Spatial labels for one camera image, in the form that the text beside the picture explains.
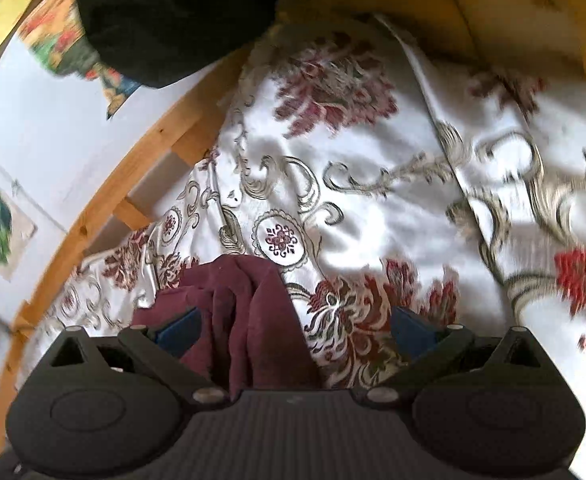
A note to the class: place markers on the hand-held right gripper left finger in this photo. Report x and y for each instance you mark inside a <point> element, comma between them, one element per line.
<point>178,334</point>

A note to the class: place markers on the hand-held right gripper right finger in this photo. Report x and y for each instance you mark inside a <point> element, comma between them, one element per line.
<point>412,335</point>

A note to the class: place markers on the maroon cloth garment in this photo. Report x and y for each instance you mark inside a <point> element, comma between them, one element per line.
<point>253,320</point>

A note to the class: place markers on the white floral bedspread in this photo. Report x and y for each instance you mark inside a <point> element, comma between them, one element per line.
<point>373,200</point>

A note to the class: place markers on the black cloth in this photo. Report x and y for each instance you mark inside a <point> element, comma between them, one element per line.
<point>173,20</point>

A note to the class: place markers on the wooden bed frame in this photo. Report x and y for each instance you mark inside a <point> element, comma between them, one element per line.
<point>98,210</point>

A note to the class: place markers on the red and blue wall poster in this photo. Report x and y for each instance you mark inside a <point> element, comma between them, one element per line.
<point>63,40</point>

